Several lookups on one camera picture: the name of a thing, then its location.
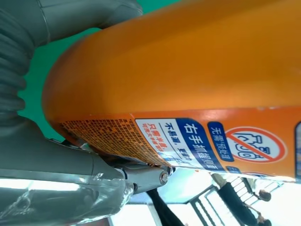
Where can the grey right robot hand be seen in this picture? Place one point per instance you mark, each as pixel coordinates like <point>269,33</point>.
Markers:
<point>47,187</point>

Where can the person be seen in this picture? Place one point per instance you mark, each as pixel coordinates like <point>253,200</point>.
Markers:
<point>164,209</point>
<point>234,199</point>

